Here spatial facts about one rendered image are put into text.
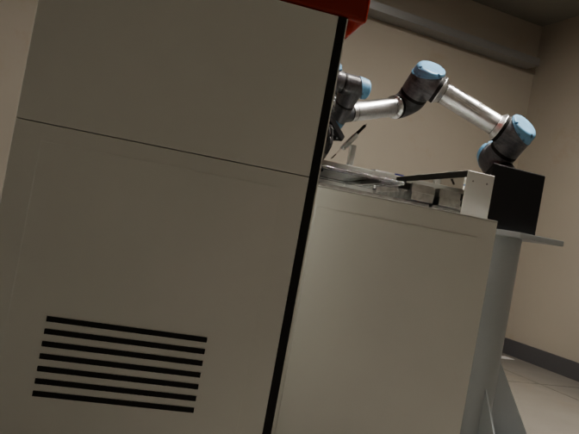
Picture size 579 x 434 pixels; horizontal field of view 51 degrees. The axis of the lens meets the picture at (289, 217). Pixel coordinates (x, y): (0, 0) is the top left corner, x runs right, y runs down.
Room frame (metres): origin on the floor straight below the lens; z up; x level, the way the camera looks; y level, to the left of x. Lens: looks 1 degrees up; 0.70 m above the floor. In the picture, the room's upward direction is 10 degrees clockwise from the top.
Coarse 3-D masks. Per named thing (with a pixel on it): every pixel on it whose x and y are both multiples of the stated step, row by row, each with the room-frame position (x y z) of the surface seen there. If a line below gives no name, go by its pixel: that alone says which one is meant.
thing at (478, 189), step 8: (472, 176) 1.85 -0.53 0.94; (480, 176) 1.86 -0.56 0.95; (488, 176) 1.86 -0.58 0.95; (472, 184) 1.85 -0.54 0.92; (480, 184) 1.86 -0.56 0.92; (488, 184) 1.86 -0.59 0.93; (464, 192) 1.85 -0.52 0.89; (472, 192) 1.85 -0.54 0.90; (480, 192) 1.86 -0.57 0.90; (488, 192) 1.86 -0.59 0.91; (464, 200) 1.85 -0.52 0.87; (472, 200) 1.85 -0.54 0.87; (480, 200) 1.86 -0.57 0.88; (488, 200) 1.87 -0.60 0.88; (464, 208) 1.85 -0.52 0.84; (472, 208) 1.86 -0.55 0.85; (480, 208) 1.86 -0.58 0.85; (488, 208) 1.87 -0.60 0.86; (480, 216) 1.86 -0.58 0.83
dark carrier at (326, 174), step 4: (324, 172) 2.07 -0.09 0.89; (328, 172) 2.04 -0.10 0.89; (332, 172) 2.02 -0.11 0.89; (336, 172) 2.00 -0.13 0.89; (320, 176) 2.24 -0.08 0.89; (324, 176) 2.20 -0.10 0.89; (328, 176) 2.17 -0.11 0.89; (332, 176) 2.15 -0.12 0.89; (336, 176) 2.12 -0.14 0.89; (340, 176) 2.09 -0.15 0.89; (344, 176) 2.07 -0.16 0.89; (348, 176) 2.04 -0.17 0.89; (352, 176) 2.01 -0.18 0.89; (356, 176) 1.99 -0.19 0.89; (340, 180) 2.26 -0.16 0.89; (344, 180) 2.23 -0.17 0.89; (348, 180) 2.20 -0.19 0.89; (352, 180) 2.17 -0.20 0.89; (356, 180) 2.14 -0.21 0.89; (360, 180) 2.11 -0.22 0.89; (368, 184) 2.23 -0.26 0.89; (372, 184) 2.19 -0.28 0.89; (376, 184) 2.17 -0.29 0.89; (380, 184) 2.14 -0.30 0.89
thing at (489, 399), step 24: (504, 240) 2.27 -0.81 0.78; (528, 240) 2.28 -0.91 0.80; (552, 240) 2.24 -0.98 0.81; (504, 264) 2.27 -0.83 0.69; (504, 288) 2.27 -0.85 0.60; (504, 312) 2.28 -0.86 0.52; (480, 336) 2.28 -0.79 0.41; (504, 336) 2.30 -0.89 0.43; (480, 360) 2.27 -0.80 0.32; (480, 384) 2.27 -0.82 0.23; (504, 384) 2.39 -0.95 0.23; (480, 408) 2.27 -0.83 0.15; (504, 408) 2.40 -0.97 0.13; (480, 432) 2.26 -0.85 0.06; (504, 432) 2.40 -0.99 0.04
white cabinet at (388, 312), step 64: (320, 192) 1.68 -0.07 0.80; (320, 256) 1.69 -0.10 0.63; (384, 256) 1.73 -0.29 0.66; (448, 256) 1.77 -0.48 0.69; (320, 320) 1.69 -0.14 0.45; (384, 320) 1.74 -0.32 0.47; (448, 320) 1.78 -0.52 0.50; (320, 384) 1.70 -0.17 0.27; (384, 384) 1.75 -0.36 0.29; (448, 384) 1.79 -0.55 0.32
